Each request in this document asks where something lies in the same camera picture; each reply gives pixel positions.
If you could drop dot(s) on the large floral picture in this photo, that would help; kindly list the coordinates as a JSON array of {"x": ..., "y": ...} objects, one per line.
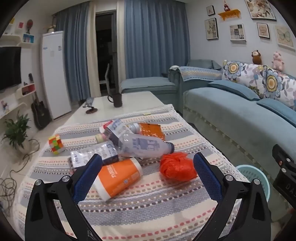
[{"x": 260, "y": 9}]

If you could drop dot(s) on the teal plastic basket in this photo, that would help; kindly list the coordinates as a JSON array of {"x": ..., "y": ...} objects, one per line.
[{"x": 252, "y": 173}]

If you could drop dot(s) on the clear plastic bottle dark cap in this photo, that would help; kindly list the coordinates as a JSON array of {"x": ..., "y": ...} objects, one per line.
[{"x": 143, "y": 146}]

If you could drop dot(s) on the white coffee table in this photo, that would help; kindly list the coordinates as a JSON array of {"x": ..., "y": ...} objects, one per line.
[{"x": 134, "y": 109}]

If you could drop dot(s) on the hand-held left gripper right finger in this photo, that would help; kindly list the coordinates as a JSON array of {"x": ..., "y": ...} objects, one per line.
[{"x": 208, "y": 176}]

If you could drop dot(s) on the black guitar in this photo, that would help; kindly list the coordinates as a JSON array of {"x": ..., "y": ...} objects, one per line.
[{"x": 40, "y": 113}]

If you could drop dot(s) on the square black picture frame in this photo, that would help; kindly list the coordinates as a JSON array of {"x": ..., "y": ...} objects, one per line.
[{"x": 263, "y": 30}]

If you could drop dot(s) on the red white box shelf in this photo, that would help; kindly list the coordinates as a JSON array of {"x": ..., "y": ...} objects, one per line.
[{"x": 29, "y": 89}]

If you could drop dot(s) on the narrow blue curtain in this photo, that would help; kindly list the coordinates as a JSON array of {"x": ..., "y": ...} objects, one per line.
[{"x": 74, "y": 51}]

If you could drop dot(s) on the colourful puzzle cube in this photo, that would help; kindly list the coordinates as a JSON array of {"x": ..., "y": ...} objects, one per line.
[{"x": 56, "y": 144}]

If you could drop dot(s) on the grey remote control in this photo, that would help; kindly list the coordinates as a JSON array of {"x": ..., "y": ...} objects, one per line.
[{"x": 88, "y": 101}]

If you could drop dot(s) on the brown round ornament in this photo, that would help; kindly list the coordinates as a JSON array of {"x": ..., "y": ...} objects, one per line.
[{"x": 29, "y": 24}]

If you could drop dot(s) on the blue armrest cover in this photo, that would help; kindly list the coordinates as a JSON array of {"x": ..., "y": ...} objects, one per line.
[{"x": 198, "y": 73}]

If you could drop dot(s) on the striped tablecloth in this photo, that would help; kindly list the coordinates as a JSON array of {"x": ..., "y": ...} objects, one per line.
[{"x": 150, "y": 208}]

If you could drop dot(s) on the white refrigerator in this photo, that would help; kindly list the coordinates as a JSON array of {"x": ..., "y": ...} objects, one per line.
[{"x": 56, "y": 74}]

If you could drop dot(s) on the white chair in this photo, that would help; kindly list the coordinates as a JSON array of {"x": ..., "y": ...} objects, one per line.
[{"x": 106, "y": 76}]

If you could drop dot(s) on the yellow wall shelf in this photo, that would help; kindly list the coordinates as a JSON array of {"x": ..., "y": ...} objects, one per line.
[{"x": 228, "y": 14}]

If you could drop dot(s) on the pink yogurt bottle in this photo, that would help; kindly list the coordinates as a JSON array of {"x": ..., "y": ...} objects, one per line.
[{"x": 101, "y": 138}]

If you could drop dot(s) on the wide blue curtain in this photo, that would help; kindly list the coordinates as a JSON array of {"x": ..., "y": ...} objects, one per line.
[{"x": 157, "y": 39}]

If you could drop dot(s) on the green potted plant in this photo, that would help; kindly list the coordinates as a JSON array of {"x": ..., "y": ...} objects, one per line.
[{"x": 16, "y": 129}]

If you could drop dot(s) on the orange snack packet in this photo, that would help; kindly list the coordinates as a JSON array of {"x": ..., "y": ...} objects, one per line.
[{"x": 151, "y": 131}]

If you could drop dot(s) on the orange plastic bag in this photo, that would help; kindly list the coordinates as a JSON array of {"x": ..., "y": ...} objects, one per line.
[{"x": 178, "y": 168}]

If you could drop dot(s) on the orange paper cup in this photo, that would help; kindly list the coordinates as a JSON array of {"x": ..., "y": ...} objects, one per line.
[{"x": 118, "y": 176}]

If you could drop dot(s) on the dark mug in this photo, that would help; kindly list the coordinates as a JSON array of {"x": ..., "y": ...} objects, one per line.
[{"x": 117, "y": 100}]

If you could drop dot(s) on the dark round stand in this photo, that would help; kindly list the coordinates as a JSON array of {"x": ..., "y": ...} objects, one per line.
[{"x": 91, "y": 110}]

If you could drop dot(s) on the blue sofa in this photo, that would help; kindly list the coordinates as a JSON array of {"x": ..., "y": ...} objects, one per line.
[{"x": 231, "y": 115}]

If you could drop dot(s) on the blue sofa cushion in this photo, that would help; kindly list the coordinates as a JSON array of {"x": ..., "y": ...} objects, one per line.
[
  {"x": 233, "y": 89},
  {"x": 279, "y": 111}
]

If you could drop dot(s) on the flower vase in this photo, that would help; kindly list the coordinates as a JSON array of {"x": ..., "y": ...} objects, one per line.
[{"x": 50, "y": 27}]

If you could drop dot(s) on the white picture frame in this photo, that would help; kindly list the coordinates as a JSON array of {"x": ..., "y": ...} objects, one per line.
[{"x": 237, "y": 32}]

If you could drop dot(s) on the red gourd ornament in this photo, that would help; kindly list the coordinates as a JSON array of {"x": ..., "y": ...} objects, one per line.
[{"x": 226, "y": 6}]

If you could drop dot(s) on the butterfly picture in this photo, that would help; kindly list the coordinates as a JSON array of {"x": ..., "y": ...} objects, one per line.
[{"x": 285, "y": 37}]

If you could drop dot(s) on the pink pig plush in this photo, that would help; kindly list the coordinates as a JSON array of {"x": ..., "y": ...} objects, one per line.
[{"x": 278, "y": 60}]

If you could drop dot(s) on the white wall shelf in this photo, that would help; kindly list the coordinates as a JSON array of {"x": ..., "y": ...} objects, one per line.
[{"x": 13, "y": 38}]

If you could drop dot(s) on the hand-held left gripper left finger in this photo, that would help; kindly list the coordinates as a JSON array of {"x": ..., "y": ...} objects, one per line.
[{"x": 86, "y": 178}]

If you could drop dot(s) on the small black picture frame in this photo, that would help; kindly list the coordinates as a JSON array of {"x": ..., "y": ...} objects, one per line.
[{"x": 210, "y": 10}]

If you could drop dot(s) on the tall black picture frame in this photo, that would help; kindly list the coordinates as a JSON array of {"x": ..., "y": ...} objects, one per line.
[{"x": 211, "y": 29}]

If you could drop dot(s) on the brown monkey plush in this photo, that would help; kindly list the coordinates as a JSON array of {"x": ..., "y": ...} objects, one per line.
[{"x": 256, "y": 57}]

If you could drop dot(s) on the black television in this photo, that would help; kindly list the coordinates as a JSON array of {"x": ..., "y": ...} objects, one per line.
[{"x": 9, "y": 68}]

